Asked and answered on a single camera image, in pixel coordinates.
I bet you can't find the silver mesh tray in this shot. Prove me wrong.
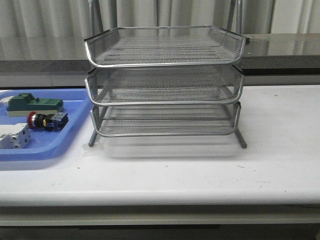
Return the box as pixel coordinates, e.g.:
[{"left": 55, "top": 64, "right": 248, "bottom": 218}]
[
  {"left": 85, "top": 65, "right": 245, "bottom": 106},
  {"left": 90, "top": 102, "right": 241, "bottom": 137},
  {"left": 84, "top": 25, "right": 247, "bottom": 68}
]

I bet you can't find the red emergency stop button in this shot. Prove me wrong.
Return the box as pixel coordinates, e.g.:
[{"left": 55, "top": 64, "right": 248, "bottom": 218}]
[{"left": 26, "top": 111, "right": 69, "bottom": 132}]

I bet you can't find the silver mesh bottom tray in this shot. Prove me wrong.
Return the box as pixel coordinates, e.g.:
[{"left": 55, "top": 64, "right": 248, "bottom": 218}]
[{"left": 90, "top": 102, "right": 241, "bottom": 137}]

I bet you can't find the silver mesh top tray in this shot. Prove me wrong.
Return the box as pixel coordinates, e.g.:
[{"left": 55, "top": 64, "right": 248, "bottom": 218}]
[{"left": 84, "top": 25, "right": 247, "bottom": 68}]

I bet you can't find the blue plastic tray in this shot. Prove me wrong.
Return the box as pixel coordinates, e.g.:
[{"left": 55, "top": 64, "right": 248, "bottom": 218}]
[{"left": 0, "top": 88, "right": 93, "bottom": 162}]

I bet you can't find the white circuit breaker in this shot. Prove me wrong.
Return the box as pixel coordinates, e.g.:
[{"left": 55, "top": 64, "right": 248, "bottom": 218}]
[{"left": 0, "top": 123, "right": 31, "bottom": 149}]

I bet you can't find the grey metal rack frame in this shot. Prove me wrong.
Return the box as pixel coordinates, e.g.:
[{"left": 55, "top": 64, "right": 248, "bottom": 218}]
[{"left": 88, "top": 0, "right": 250, "bottom": 148}]

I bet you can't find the green electrical switch block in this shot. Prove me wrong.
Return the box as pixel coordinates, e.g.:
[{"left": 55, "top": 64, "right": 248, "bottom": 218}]
[{"left": 7, "top": 93, "right": 64, "bottom": 117}]

